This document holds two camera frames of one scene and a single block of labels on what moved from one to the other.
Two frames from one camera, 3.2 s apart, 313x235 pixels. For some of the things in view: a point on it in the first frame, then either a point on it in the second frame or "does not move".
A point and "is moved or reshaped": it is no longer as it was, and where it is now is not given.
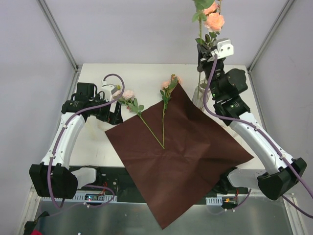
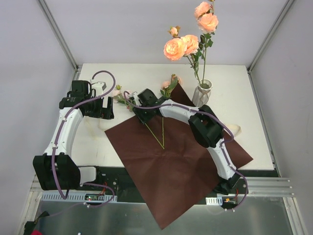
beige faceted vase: [198, 98] does not move
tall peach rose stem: [211, 18] is moved or reshaped
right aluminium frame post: [286, 5] does not move
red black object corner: [30, 226] does not move
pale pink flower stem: [128, 97] does not move
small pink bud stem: [167, 87] does not move
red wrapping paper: [177, 152] does not move
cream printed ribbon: [96, 128] -> [235, 129]
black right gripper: [205, 58] -> [138, 112]
